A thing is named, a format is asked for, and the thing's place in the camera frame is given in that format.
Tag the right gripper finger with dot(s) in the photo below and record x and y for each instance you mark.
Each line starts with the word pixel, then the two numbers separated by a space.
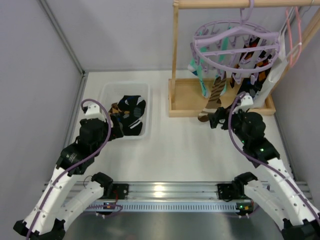
pixel 223 112
pixel 214 119

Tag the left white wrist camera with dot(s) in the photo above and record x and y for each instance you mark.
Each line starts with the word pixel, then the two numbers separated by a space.
pixel 93 111

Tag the teal sock with blue patch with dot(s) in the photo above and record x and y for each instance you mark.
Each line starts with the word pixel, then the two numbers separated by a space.
pixel 219 72

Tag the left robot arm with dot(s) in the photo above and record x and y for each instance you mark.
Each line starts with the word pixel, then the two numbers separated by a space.
pixel 52 215

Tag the teal sock left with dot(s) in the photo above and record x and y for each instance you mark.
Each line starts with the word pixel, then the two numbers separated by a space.
pixel 198 72

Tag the white plastic bin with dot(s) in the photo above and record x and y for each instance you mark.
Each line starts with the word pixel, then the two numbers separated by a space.
pixel 113 92

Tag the argyle sock red yellow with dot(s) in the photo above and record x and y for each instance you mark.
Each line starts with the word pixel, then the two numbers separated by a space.
pixel 258 78

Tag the brown striped sock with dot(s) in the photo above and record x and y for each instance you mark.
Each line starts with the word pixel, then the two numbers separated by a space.
pixel 214 101

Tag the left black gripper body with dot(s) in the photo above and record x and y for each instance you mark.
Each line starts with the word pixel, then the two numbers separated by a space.
pixel 114 127

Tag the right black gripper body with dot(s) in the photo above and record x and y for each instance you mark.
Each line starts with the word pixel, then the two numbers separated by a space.
pixel 222 119

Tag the slotted grey cable duct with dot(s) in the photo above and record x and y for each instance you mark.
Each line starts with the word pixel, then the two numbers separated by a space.
pixel 188 207

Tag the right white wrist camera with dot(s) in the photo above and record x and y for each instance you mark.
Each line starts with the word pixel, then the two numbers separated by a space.
pixel 246 102

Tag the black grey blue sock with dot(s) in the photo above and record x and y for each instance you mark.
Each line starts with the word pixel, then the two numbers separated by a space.
pixel 248 87

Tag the brown argyle sock in bin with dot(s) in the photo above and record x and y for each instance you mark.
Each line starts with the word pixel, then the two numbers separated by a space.
pixel 118 111

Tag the purple round clip hanger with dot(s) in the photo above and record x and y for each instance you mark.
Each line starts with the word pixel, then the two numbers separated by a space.
pixel 207 42

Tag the white tote bag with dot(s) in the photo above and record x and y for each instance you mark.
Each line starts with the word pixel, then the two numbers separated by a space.
pixel 273 77

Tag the wooden clothes rack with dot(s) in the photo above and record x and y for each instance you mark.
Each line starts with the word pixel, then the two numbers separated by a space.
pixel 184 98

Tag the aluminium mounting rail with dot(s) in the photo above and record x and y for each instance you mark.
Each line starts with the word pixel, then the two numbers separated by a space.
pixel 166 191

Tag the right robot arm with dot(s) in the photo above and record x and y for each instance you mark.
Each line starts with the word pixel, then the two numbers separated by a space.
pixel 270 185

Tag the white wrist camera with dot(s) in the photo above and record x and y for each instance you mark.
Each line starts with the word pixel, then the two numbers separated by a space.
pixel 93 111
pixel 246 102

